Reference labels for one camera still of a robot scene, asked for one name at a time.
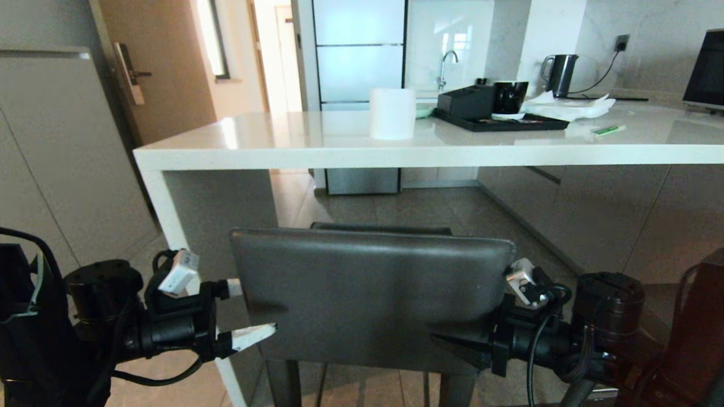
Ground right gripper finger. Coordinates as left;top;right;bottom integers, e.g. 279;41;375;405
430;333;494;371

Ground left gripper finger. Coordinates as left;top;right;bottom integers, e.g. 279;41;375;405
217;278;244;301
216;322;277;358

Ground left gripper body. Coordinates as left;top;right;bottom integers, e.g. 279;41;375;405
139;280;221;363

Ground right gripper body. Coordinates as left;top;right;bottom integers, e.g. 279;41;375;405
490;294;571;378

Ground grey bar stool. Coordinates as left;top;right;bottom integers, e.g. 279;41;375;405
230;222;517;407

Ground grey lower kitchen cabinets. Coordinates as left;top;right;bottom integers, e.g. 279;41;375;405
477;164;724;285

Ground white kitchen counter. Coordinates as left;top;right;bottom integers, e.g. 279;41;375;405
133;101;724;407

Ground grey tall cabinet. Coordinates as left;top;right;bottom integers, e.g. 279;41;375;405
0;47;160;275

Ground black tray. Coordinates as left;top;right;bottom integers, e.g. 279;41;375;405
432;107;570;133

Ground brown door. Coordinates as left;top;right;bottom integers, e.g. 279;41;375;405
97;0;219;146

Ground white paper towel roll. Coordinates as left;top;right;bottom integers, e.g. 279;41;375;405
370;88;417;141

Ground white crumpled cloth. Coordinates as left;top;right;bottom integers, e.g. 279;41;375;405
520;90;617;123

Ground black mug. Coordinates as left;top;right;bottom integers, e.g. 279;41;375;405
493;81;530;116

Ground black box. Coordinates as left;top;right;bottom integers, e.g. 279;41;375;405
437;84;497;120

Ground glass door refrigerator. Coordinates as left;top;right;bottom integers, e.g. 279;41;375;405
311;0;408;196

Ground black electric kettle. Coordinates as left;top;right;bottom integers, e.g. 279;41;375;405
540;54;580;98

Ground chrome faucet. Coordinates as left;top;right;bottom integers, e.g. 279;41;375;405
436;49;460;93

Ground black monitor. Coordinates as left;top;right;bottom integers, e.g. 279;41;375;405
682;28;724;112

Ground black cable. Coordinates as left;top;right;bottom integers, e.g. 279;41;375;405
110;356;203;388
526;283;573;407

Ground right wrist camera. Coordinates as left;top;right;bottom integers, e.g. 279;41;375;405
505;258;559;310

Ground door lock handle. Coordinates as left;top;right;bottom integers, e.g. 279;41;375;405
112;42;153;107

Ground black kettle power cord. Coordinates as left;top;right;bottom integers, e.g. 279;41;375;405
568;50;623;96

